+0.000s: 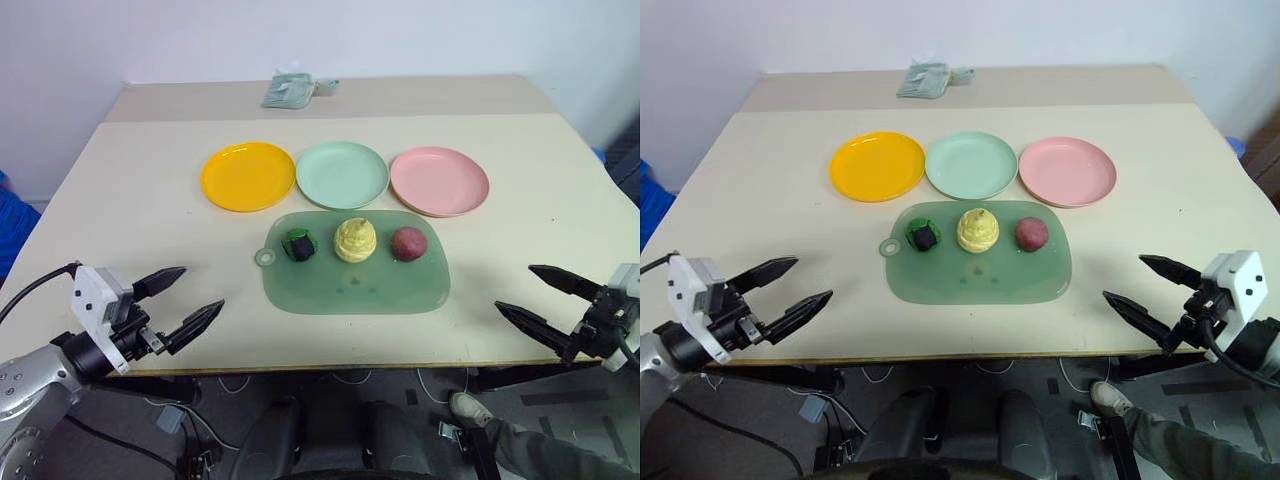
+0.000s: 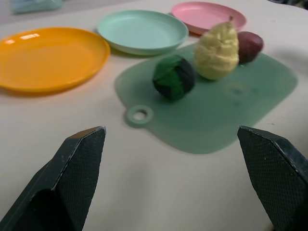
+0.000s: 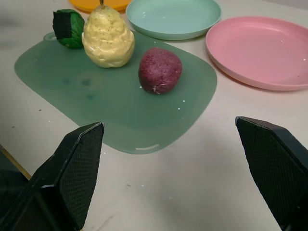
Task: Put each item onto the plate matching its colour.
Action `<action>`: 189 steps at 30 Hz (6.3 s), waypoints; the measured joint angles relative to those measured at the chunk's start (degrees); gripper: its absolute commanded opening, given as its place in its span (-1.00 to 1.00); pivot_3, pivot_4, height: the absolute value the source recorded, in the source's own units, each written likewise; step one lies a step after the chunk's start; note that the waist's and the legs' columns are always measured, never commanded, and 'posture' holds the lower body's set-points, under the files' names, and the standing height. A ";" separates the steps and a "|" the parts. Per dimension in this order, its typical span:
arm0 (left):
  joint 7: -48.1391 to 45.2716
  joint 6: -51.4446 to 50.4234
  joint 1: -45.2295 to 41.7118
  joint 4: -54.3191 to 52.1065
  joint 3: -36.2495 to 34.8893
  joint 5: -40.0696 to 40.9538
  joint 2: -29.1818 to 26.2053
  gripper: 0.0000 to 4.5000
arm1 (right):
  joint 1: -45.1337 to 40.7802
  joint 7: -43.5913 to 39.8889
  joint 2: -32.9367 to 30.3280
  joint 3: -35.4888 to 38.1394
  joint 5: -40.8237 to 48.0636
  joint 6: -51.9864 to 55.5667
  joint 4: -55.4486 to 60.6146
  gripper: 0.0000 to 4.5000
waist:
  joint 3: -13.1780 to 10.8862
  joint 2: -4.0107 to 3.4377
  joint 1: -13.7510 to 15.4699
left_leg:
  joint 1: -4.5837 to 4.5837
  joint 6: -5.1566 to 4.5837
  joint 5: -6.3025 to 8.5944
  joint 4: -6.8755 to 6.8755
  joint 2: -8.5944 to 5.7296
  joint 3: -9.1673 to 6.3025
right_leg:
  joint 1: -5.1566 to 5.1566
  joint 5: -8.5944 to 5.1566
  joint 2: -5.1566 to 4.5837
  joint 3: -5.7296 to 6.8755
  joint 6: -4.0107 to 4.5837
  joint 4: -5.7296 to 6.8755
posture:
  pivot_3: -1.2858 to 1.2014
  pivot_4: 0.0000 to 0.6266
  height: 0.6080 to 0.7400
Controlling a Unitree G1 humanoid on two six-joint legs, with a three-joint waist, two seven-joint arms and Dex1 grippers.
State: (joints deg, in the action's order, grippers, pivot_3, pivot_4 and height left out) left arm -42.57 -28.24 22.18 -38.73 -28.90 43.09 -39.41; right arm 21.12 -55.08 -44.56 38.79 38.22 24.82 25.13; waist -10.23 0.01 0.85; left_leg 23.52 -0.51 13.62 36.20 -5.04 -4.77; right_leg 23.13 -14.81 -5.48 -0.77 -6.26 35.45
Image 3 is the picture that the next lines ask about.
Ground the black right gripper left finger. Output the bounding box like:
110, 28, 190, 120
0, 121, 105, 231

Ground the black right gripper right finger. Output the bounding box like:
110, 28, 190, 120
235, 116, 308, 231

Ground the pink plate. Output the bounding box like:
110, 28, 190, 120
205, 16, 308, 91

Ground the dark red fruit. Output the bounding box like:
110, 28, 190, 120
138, 47, 183, 95

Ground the green plate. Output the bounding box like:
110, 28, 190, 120
125, 0, 222, 41

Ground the orange plate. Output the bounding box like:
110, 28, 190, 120
68, 0, 133, 14

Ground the green cutting mat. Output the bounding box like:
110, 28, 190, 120
13, 30, 218, 154

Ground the yellow pear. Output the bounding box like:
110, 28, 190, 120
81, 0, 135, 69

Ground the green toy leaf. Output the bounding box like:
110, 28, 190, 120
52, 9, 85, 50

